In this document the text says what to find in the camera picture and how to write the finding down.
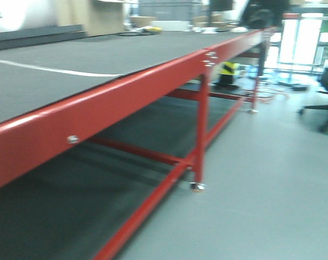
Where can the yellow black striped post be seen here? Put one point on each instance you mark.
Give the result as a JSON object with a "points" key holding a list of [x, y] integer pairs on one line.
{"points": [[227, 74]]}

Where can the red metal table frame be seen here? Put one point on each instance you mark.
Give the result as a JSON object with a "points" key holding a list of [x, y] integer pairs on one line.
{"points": [[66, 190]]}

